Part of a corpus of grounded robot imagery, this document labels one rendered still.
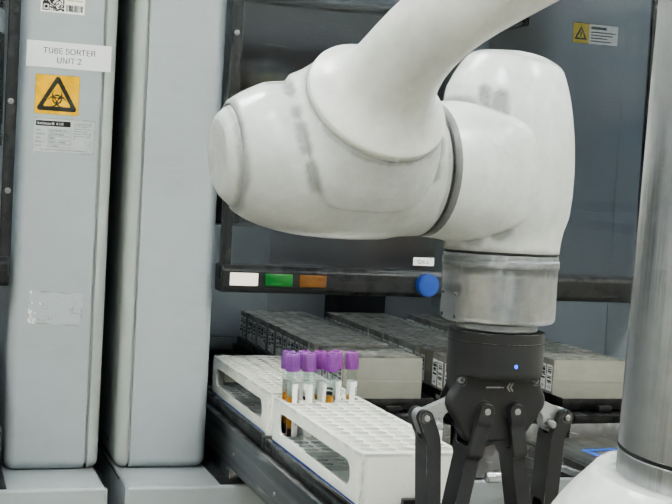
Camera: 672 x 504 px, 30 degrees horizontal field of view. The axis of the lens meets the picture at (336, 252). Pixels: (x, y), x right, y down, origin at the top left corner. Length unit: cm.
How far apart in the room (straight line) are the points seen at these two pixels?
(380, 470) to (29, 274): 59
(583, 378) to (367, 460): 69
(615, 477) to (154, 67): 112
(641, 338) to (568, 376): 124
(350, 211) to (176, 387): 77
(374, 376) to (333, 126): 86
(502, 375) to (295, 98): 27
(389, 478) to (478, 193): 34
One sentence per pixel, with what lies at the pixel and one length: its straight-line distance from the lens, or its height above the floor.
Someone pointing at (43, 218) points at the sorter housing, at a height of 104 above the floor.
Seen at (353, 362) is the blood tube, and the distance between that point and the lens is 140.
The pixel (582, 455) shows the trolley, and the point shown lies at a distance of 143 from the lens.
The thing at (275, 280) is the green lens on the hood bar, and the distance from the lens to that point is 158.
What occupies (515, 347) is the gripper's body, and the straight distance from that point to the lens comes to 95.
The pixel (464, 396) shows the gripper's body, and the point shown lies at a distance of 97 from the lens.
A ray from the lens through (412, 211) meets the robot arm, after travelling 89.
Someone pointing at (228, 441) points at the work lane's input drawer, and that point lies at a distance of 154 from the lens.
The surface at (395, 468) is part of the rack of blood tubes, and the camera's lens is 115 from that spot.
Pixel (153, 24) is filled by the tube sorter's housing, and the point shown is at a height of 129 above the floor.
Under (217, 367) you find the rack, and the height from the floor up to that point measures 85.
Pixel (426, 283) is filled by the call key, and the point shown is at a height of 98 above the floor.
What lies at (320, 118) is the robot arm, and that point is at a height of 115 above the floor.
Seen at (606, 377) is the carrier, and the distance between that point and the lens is 180.
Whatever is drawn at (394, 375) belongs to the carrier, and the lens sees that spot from 166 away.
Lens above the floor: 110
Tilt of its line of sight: 3 degrees down
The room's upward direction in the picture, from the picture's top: 3 degrees clockwise
